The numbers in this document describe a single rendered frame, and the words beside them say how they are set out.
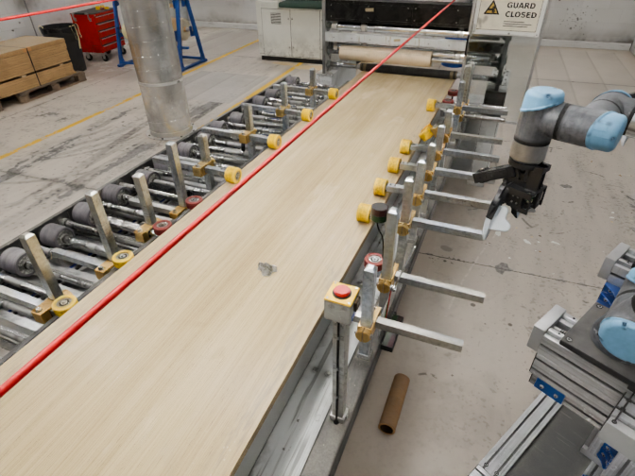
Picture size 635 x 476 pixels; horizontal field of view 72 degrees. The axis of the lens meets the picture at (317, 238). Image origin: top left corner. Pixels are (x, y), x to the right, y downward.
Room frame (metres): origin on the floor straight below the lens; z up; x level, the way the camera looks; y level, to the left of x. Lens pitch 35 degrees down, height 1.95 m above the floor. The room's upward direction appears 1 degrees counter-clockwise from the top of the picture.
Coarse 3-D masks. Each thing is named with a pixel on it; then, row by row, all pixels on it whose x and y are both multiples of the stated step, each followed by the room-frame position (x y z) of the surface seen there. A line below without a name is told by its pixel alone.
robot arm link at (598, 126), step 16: (560, 112) 0.85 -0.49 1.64; (576, 112) 0.84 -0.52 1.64; (592, 112) 0.83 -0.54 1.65; (608, 112) 0.81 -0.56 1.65; (560, 128) 0.84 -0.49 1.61; (576, 128) 0.82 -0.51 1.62; (592, 128) 0.80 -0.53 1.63; (608, 128) 0.79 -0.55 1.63; (624, 128) 0.81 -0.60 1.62; (576, 144) 0.83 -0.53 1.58; (592, 144) 0.80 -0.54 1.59; (608, 144) 0.78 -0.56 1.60
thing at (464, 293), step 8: (400, 272) 1.29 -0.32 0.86; (400, 280) 1.26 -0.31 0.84; (408, 280) 1.25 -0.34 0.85; (416, 280) 1.24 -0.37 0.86; (424, 280) 1.24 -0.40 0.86; (432, 280) 1.24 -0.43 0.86; (424, 288) 1.23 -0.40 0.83; (432, 288) 1.21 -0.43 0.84; (440, 288) 1.20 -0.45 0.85; (448, 288) 1.19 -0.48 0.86; (456, 288) 1.19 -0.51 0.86; (464, 288) 1.19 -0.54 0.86; (456, 296) 1.18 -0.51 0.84; (464, 296) 1.17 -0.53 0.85; (472, 296) 1.16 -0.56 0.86; (480, 296) 1.15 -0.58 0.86
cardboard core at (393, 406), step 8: (400, 376) 1.40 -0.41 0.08; (392, 384) 1.36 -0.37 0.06; (400, 384) 1.35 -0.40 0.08; (408, 384) 1.37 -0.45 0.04; (392, 392) 1.31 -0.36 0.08; (400, 392) 1.30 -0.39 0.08; (392, 400) 1.26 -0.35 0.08; (400, 400) 1.26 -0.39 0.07; (384, 408) 1.23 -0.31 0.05; (392, 408) 1.22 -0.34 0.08; (400, 408) 1.23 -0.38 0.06; (384, 416) 1.18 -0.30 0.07; (392, 416) 1.17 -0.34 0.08; (384, 424) 1.14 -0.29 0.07; (392, 424) 1.14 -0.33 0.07; (384, 432) 1.14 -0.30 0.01; (392, 432) 1.13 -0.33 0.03
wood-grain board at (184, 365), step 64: (320, 128) 2.67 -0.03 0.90; (384, 128) 2.66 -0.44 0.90; (256, 192) 1.87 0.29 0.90; (320, 192) 1.86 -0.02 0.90; (192, 256) 1.36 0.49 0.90; (256, 256) 1.36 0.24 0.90; (320, 256) 1.35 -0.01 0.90; (64, 320) 1.03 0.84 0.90; (128, 320) 1.02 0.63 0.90; (192, 320) 1.02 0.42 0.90; (256, 320) 1.01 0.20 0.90; (0, 384) 0.78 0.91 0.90; (64, 384) 0.77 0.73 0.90; (128, 384) 0.77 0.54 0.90; (192, 384) 0.77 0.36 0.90; (256, 384) 0.76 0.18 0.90; (0, 448) 0.59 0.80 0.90; (64, 448) 0.59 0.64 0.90; (128, 448) 0.59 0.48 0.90; (192, 448) 0.58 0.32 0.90
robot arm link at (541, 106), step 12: (528, 96) 0.90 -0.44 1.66; (540, 96) 0.88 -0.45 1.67; (552, 96) 0.87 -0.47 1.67; (528, 108) 0.89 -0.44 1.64; (540, 108) 0.87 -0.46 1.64; (552, 108) 0.87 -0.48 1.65; (528, 120) 0.88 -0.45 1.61; (540, 120) 0.87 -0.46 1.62; (552, 120) 0.85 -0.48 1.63; (516, 132) 0.90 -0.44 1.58; (528, 132) 0.88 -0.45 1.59; (540, 132) 0.87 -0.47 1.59; (552, 132) 0.85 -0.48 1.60; (528, 144) 0.87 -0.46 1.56; (540, 144) 0.87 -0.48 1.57
